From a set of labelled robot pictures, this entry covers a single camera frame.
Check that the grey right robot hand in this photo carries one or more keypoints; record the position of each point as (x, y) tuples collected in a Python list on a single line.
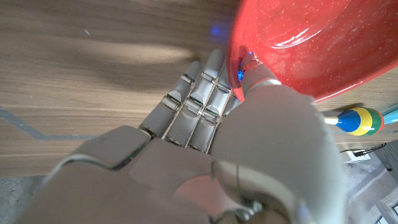
[(155, 180)]

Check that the red speckled bowl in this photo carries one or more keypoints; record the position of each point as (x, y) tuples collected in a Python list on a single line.
[(311, 46)]

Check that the colourful striped wooden maraca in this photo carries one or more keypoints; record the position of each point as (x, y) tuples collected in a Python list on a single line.
[(360, 121)]

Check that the white power strip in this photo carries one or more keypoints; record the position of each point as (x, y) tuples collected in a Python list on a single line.
[(357, 158)]

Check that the printed window backdrop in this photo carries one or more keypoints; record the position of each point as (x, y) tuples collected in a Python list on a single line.
[(373, 193)]

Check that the light blue plate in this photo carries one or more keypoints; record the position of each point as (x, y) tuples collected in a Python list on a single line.
[(392, 116)]

